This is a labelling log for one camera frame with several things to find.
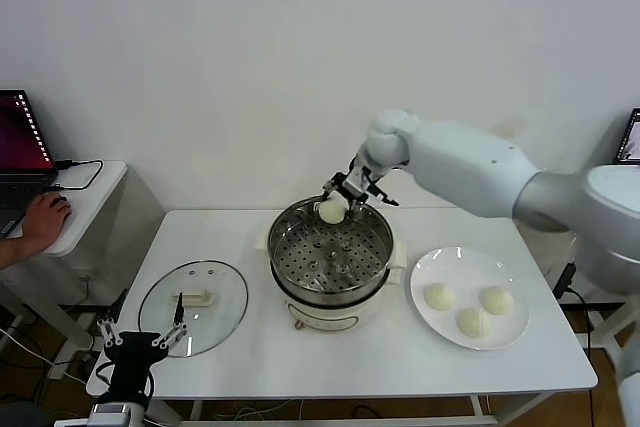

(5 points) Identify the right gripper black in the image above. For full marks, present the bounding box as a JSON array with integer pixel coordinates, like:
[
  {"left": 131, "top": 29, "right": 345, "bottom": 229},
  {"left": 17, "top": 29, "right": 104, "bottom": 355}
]
[{"left": 319, "top": 160, "right": 386, "bottom": 216}]

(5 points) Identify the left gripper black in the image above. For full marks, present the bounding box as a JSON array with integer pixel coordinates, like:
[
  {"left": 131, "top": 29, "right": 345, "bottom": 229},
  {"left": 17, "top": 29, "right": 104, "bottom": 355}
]
[{"left": 97, "top": 289, "right": 189, "bottom": 401}]

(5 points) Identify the white steamed baozi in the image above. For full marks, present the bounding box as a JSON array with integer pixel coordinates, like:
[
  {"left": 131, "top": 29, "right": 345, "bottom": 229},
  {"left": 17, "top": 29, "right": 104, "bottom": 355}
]
[
  {"left": 479, "top": 285, "right": 515, "bottom": 317},
  {"left": 318, "top": 195, "right": 349, "bottom": 226},
  {"left": 455, "top": 306, "right": 495, "bottom": 339},
  {"left": 423, "top": 282, "right": 457, "bottom": 312}
]

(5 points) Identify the stainless steel steamer basket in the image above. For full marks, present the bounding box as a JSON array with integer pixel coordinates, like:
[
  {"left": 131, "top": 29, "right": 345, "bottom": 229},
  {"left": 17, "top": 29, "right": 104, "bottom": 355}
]
[{"left": 266, "top": 195, "right": 395, "bottom": 306}]

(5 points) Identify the person's bare hand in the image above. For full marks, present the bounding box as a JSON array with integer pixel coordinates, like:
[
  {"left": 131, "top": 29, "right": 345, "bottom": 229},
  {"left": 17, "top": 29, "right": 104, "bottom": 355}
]
[{"left": 20, "top": 192, "right": 74, "bottom": 256}]

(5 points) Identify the white floor power strip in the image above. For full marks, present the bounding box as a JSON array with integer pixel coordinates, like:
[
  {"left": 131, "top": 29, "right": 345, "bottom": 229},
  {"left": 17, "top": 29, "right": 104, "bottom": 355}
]
[{"left": 48, "top": 352, "right": 89, "bottom": 379}]

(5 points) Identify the white round plate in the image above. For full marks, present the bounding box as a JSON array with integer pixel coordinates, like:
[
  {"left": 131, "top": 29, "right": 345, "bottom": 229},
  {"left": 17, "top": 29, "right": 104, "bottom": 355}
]
[{"left": 409, "top": 245, "right": 531, "bottom": 351}]

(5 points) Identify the cream electric cooker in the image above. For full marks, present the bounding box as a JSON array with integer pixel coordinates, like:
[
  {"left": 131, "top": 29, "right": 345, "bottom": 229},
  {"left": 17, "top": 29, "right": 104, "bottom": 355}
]
[{"left": 254, "top": 234, "right": 409, "bottom": 333}]

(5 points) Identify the black laptop dark screen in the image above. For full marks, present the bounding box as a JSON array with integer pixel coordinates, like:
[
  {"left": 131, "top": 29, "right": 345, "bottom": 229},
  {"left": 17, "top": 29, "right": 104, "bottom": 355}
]
[{"left": 0, "top": 89, "right": 60, "bottom": 241}]

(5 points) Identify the black power adapter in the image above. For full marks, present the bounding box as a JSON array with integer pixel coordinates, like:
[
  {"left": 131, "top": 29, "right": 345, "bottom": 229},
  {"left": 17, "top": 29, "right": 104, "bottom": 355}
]
[{"left": 555, "top": 261, "right": 576, "bottom": 298}]

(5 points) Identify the black laptop pink screen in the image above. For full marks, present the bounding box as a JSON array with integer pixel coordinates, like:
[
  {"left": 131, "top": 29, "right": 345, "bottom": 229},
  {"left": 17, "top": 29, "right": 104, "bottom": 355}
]
[{"left": 615, "top": 107, "right": 640, "bottom": 166}]

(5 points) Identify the glass lid cream handle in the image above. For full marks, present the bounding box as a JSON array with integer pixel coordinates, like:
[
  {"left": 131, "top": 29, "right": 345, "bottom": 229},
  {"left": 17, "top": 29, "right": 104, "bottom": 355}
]
[{"left": 138, "top": 259, "right": 250, "bottom": 359}]

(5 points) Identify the white table leg frame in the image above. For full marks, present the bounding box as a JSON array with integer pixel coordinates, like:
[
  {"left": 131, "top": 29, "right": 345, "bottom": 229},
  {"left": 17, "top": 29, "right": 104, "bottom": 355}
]
[{"left": 164, "top": 394, "right": 506, "bottom": 427}]

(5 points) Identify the black laptop cable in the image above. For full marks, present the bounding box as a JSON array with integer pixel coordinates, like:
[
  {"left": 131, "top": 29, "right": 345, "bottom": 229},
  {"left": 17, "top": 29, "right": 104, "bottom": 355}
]
[{"left": 53, "top": 160, "right": 105, "bottom": 193}]

